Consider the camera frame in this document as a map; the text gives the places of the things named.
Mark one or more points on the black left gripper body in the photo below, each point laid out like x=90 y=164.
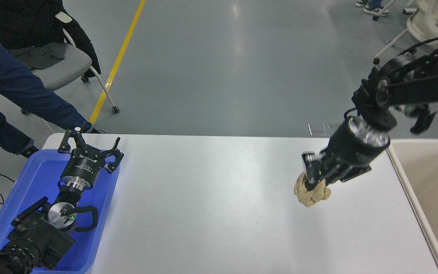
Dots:
x=84 y=165

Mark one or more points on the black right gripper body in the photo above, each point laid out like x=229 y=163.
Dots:
x=350 y=152

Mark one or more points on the tan paper ball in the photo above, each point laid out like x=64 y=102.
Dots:
x=310 y=198

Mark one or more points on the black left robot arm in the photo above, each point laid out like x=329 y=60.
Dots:
x=40 y=236

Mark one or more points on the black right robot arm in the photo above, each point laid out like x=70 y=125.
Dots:
x=413 y=83

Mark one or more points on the clear floor plate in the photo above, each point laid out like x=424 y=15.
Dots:
x=317 y=129
x=331 y=127

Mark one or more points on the blue plastic tray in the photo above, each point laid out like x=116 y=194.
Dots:
x=44 y=171

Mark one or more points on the grey chair with white legs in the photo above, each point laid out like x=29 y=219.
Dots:
x=67 y=68

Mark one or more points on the large pale bin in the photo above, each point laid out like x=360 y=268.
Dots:
x=432 y=182

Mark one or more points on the person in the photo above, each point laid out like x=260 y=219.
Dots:
x=13 y=87
x=375 y=7

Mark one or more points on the dark grey cloth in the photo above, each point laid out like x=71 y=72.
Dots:
x=40 y=55

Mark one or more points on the black jacket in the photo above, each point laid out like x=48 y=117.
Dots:
x=29 y=19

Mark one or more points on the white chair leg with caster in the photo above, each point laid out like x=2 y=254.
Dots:
x=384 y=10

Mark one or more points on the white office chair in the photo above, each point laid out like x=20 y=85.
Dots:
x=428 y=23

